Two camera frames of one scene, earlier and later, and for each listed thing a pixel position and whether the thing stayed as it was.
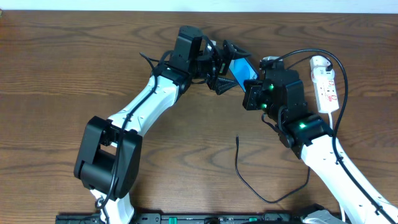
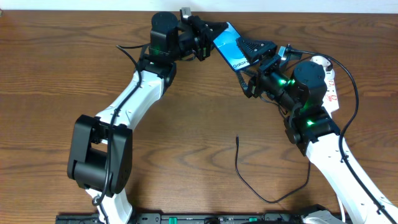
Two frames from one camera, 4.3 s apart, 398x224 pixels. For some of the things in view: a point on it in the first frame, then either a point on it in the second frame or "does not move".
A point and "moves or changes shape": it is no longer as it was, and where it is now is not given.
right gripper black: x=253 y=94 → x=264 y=70
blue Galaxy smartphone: x=241 y=70 moves or changes shape
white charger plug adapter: x=319 y=63 does not move
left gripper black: x=218 y=66 → x=203 y=38
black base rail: x=283 y=218 does not move
